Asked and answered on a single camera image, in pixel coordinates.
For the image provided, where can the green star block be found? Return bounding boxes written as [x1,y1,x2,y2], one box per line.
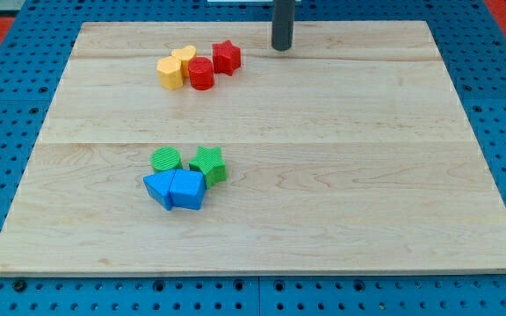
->
[189,146,227,190]

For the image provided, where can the red star block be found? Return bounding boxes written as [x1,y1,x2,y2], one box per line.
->
[212,40,242,76]

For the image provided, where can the blue pentagon block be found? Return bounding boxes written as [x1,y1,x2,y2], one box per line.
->
[169,169,206,210]

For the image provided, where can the green cylinder block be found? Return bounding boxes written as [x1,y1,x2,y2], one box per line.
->
[150,147,182,173]

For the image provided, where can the light wooden board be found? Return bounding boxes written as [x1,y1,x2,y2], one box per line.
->
[0,20,506,277]

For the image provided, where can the blue triangle block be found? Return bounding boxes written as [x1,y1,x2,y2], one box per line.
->
[143,169,175,211]

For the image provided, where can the red cylinder block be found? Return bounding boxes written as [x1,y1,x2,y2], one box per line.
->
[188,57,214,90]

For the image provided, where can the yellow hexagon block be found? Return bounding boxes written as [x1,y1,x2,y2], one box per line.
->
[156,56,184,90]

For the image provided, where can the yellow heart block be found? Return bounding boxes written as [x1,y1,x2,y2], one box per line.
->
[171,45,197,77]

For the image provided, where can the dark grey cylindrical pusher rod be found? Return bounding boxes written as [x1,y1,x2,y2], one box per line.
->
[271,0,295,51]

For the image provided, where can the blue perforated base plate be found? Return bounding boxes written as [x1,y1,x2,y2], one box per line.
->
[0,1,506,315]

